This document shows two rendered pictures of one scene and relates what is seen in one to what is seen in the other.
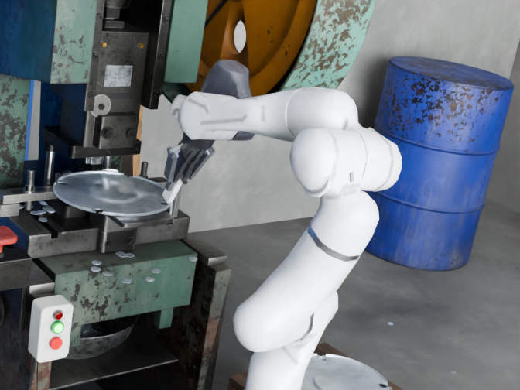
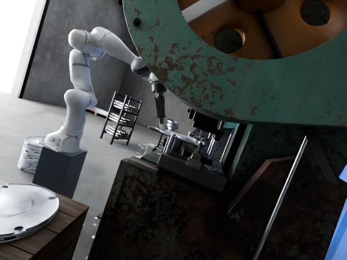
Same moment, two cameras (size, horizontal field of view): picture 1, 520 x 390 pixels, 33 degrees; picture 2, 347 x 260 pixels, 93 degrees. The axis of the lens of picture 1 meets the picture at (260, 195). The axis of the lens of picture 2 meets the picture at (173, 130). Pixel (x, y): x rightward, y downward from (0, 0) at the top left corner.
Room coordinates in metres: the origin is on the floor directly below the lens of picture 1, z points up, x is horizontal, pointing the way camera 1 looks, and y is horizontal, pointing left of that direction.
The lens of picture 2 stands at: (2.74, -0.27, 0.88)
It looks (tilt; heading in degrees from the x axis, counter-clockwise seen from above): 4 degrees down; 141
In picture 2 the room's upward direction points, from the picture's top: 20 degrees clockwise
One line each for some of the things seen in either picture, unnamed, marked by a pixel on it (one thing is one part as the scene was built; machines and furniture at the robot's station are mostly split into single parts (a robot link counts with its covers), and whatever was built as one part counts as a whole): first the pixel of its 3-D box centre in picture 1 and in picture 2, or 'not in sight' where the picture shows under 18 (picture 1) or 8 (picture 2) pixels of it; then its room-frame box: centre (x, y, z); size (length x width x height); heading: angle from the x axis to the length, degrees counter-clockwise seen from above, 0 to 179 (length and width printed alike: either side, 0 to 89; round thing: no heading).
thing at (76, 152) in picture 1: (91, 145); (206, 130); (2.14, 0.44, 0.86); 0.20 x 0.16 x 0.05; 131
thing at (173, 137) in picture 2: (172, 198); (171, 143); (2.15, 0.22, 0.75); 0.03 x 0.03 x 0.10; 41
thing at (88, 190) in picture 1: (114, 192); (179, 135); (2.04, 0.35, 0.78); 0.29 x 0.29 x 0.01
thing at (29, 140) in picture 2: not in sight; (45, 142); (0.88, -0.17, 0.25); 0.29 x 0.29 x 0.01
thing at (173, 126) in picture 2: not in sight; (169, 135); (-0.42, 2.22, 0.40); 0.45 x 0.40 x 0.79; 143
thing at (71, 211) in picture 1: (86, 197); (197, 155); (2.14, 0.44, 0.72); 0.20 x 0.16 x 0.03; 131
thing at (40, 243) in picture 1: (85, 214); (193, 162); (2.13, 0.43, 0.68); 0.45 x 0.30 x 0.06; 131
